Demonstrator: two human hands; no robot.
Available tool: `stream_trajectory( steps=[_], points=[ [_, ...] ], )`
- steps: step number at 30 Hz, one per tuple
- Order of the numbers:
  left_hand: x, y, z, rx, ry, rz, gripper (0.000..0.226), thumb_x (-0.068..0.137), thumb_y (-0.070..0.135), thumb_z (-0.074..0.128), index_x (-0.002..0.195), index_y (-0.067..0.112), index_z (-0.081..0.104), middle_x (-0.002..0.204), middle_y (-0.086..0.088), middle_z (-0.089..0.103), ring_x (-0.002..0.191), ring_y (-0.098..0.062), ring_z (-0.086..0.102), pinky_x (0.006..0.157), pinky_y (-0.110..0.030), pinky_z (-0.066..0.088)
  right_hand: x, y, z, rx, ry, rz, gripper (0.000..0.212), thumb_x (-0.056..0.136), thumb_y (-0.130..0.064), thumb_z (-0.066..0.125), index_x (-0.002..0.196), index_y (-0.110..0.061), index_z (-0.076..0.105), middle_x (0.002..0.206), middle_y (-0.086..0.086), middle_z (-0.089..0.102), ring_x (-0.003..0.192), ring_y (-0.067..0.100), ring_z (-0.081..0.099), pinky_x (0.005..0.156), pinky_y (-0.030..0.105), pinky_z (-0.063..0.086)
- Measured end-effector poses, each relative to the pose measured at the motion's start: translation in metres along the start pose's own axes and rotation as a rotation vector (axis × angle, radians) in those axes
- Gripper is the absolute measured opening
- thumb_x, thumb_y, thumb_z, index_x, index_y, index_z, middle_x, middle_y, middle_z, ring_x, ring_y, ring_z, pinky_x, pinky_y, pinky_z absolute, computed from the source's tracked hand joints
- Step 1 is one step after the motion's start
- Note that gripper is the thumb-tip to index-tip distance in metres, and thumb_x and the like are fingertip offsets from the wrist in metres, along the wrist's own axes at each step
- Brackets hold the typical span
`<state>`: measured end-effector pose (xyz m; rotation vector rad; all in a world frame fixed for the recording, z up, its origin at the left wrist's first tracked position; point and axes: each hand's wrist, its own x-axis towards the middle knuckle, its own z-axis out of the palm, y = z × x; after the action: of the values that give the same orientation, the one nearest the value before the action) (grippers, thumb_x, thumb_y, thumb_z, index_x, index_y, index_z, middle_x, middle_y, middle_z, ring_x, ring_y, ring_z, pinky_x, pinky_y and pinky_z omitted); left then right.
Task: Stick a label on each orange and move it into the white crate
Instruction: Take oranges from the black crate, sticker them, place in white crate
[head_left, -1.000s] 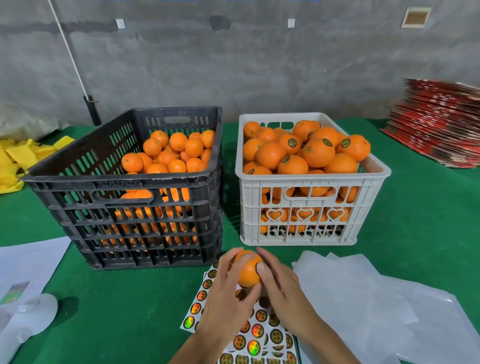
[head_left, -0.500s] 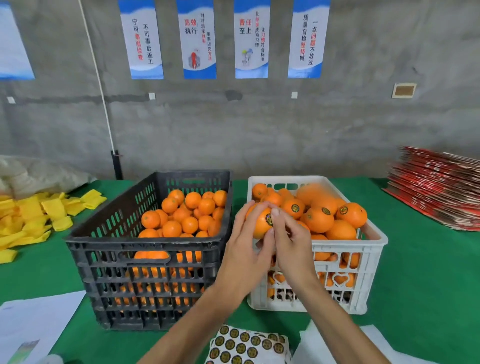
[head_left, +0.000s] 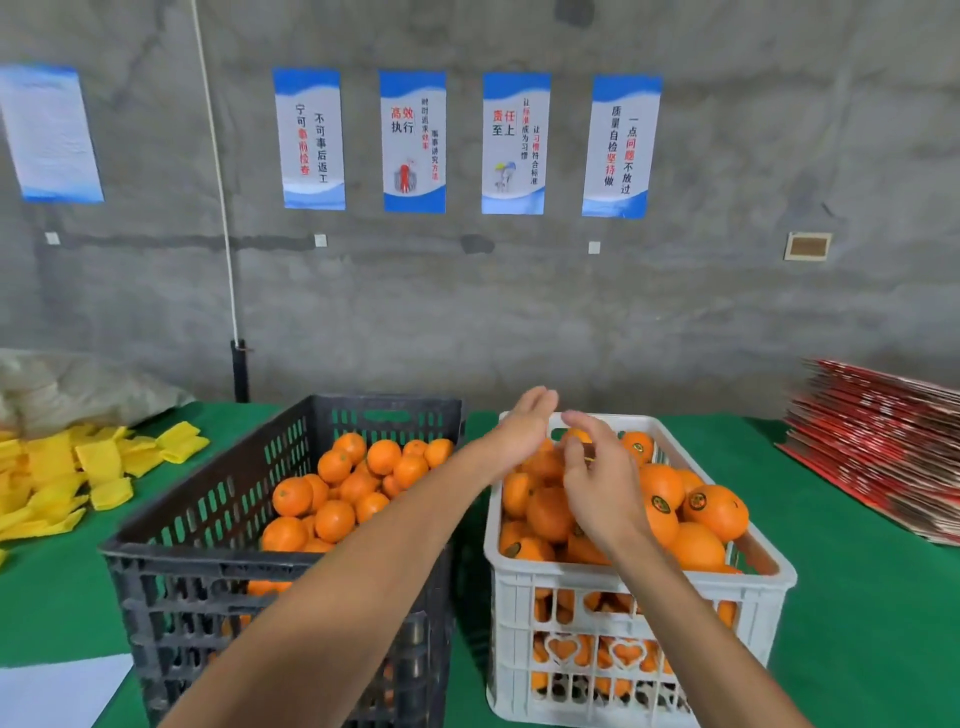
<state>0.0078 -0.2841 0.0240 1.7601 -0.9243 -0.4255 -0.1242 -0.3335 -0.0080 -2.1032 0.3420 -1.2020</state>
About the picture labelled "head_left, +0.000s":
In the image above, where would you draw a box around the person's right hand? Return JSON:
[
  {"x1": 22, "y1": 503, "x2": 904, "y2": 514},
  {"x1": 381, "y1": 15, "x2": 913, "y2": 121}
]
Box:
[{"x1": 559, "y1": 411, "x2": 656, "y2": 563}]

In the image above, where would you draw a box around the person's left hand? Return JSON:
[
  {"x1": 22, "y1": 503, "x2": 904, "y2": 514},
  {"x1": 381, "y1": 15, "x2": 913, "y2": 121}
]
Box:
[{"x1": 477, "y1": 387, "x2": 563, "y2": 485}]

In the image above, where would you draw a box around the heap of labelled oranges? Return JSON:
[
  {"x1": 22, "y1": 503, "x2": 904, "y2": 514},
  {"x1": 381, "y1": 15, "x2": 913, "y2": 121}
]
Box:
[{"x1": 498, "y1": 430, "x2": 752, "y2": 704}]

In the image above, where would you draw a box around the white plastic crate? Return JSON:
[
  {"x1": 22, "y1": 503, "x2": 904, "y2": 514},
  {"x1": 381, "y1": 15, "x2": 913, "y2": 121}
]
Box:
[{"x1": 483, "y1": 412, "x2": 800, "y2": 728}]

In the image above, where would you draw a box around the pile of oranges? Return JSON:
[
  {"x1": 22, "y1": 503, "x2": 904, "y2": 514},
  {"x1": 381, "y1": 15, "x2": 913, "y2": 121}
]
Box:
[{"x1": 240, "y1": 432, "x2": 456, "y2": 707}]

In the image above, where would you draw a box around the black plastic crate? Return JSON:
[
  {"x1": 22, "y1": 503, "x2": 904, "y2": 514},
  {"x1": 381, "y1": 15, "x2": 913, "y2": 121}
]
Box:
[{"x1": 99, "y1": 394, "x2": 467, "y2": 728}]

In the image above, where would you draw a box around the person's right forearm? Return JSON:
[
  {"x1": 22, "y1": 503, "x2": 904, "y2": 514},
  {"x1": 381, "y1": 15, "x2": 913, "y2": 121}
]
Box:
[{"x1": 612, "y1": 532, "x2": 812, "y2": 728}]

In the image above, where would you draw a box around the person's left forearm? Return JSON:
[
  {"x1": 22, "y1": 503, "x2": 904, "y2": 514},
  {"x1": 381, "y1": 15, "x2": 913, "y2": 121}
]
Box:
[{"x1": 162, "y1": 442, "x2": 519, "y2": 728}]

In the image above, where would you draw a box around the stack of red cardboard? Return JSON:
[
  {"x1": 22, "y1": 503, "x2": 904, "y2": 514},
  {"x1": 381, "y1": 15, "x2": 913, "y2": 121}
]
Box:
[{"x1": 777, "y1": 357, "x2": 960, "y2": 548}]

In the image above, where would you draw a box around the green felt table cover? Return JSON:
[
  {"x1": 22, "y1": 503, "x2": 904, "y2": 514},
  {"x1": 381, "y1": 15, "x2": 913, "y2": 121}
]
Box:
[{"x1": 0, "y1": 399, "x2": 960, "y2": 728}]

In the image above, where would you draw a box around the white pole with black base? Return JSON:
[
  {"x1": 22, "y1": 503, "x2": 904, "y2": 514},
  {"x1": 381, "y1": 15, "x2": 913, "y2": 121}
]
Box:
[{"x1": 190, "y1": 0, "x2": 252, "y2": 404}]

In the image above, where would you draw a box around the beige woven sack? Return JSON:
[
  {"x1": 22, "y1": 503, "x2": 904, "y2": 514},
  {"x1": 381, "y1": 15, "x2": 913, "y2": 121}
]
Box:
[{"x1": 0, "y1": 348, "x2": 197, "y2": 438}]

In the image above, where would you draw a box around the pile of yellow bags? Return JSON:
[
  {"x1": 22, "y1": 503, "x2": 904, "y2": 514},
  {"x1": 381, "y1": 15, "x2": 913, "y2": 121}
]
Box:
[{"x1": 0, "y1": 420, "x2": 212, "y2": 569}]

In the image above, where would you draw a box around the white printed paper sheet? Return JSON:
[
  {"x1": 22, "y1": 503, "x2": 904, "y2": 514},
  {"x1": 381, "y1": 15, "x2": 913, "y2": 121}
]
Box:
[{"x1": 0, "y1": 652, "x2": 137, "y2": 728}]

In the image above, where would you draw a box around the white notice with blue border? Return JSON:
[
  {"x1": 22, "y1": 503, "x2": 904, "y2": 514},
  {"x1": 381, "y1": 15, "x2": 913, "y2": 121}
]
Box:
[{"x1": 0, "y1": 64, "x2": 105, "y2": 204}]

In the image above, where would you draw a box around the blue white wall poster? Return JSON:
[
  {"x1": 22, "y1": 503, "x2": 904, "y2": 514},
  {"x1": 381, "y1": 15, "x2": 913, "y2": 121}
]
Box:
[
  {"x1": 273, "y1": 69, "x2": 347, "y2": 212},
  {"x1": 481, "y1": 72, "x2": 552, "y2": 216},
  {"x1": 582, "y1": 75, "x2": 665, "y2": 221},
  {"x1": 379, "y1": 70, "x2": 449, "y2": 215}
]

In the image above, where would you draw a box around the beige wall plate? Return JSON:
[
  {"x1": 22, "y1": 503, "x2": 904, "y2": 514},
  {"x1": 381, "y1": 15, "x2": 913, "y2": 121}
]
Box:
[{"x1": 784, "y1": 231, "x2": 834, "y2": 264}]

